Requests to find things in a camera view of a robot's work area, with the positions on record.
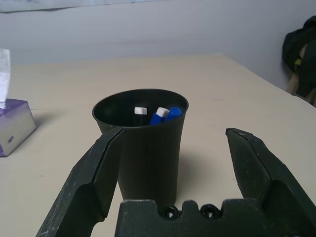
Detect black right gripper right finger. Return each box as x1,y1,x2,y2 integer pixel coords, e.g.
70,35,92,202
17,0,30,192
225,127,316,237

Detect white pen black cap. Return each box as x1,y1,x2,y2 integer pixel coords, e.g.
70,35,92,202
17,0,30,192
132,106,149,127

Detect blue capped marker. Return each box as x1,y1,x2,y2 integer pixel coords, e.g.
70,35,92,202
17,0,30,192
164,106,183,123

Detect dark jacket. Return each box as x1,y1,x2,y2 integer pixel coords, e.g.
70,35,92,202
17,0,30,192
282,16,316,104

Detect black plastic cup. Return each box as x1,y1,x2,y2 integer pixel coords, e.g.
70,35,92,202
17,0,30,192
91,88,190,205

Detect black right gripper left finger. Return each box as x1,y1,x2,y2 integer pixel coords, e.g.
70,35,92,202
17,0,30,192
36,127,126,237

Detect purple tissue box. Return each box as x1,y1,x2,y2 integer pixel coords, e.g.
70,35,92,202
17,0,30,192
0,98,37,158

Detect blue white marker pen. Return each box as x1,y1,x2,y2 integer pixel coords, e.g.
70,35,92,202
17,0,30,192
149,107,170,126

